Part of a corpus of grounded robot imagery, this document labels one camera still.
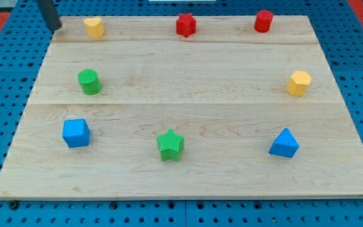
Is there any green star block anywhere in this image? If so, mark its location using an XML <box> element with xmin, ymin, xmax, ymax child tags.
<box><xmin>156</xmin><ymin>129</ymin><xmax>184</xmax><ymax>161</ymax></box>

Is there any red star block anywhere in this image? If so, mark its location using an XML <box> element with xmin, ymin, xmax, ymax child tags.
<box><xmin>176</xmin><ymin>13</ymin><xmax>197</xmax><ymax>38</ymax></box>

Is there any yellow heart block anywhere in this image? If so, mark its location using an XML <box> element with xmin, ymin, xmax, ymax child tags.
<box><xmin>83</xmin><ymin>16</ymin><xmax>105</xmax><ymax>38</ymax></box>

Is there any light wooden board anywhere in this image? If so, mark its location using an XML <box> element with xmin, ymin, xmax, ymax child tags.
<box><xmin>0</xmin><ymin>16</ymin><xmax>363</xmax><ymax>201</ymax></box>

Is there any green cylinder block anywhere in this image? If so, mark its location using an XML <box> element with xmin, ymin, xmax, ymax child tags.
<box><xmin>78</xmin><ymin>69</ymin><xmax>101</xmax><ymax>95</ymax></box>

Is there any blue cube block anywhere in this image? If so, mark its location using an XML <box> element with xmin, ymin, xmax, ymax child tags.
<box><xmin>62</xmin><ymin>119</ymin><xmax>90</xmax><ymax>148</ymax></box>

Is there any blue triangle block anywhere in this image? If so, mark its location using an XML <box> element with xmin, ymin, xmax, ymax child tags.
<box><xmin>268</xmin><ymin>128</ymin><xmax>299</xmax><ymax>158</ymax></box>

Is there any yellow hexagon block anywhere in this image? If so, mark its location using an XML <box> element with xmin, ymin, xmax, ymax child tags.
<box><xmin>286</xmin><ymin>71</ymin><xmax>312</xmax><ymax>96</ymax></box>

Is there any red cylinder block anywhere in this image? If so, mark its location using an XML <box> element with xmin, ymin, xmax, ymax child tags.
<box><xmin>254</xmin><ymin>9</ymin><xmax>274</xmax><ymax>33</ymax></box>

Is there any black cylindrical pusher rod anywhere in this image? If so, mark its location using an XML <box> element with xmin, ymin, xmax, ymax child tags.
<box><xmin>36</xmin><ymin>0</ymin><xmax>62</xmax><ymax>31</ymax></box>

